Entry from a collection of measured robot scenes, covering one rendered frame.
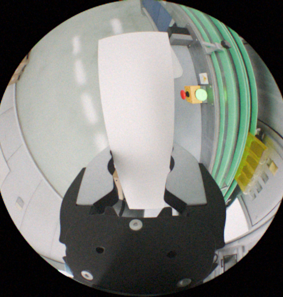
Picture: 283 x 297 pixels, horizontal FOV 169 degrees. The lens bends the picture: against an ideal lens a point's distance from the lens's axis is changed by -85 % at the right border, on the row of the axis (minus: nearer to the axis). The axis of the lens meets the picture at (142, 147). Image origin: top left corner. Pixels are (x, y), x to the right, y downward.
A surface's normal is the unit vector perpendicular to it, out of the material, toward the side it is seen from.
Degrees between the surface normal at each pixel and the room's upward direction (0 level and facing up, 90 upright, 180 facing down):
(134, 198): 0
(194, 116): 0
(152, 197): 0
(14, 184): 90
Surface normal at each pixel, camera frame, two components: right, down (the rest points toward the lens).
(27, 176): 0.97, -0.18
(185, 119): -0.03, 0.51
